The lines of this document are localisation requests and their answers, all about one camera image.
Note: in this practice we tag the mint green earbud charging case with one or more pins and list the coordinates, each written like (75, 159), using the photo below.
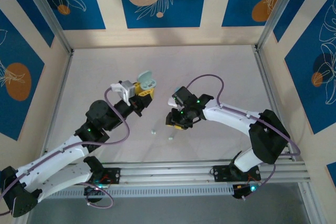
(145, 75)

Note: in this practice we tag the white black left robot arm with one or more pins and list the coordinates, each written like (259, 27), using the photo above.
(65, 176)

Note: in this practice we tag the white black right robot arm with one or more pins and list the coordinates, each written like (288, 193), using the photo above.
(231, 116)

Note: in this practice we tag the black controller board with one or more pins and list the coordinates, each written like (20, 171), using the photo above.
(92, 192)
(240, 191)

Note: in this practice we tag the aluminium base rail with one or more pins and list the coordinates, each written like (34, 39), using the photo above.
(168, 174)

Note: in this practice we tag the aluminium side rail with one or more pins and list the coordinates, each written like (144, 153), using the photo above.
(266, 72)
(62, 82)

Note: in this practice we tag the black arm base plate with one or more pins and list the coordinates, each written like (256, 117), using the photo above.
(219, 174)
(114, 175)

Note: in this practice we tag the aluminium frame post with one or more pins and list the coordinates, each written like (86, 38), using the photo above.
(281, 11)
(47, 16)

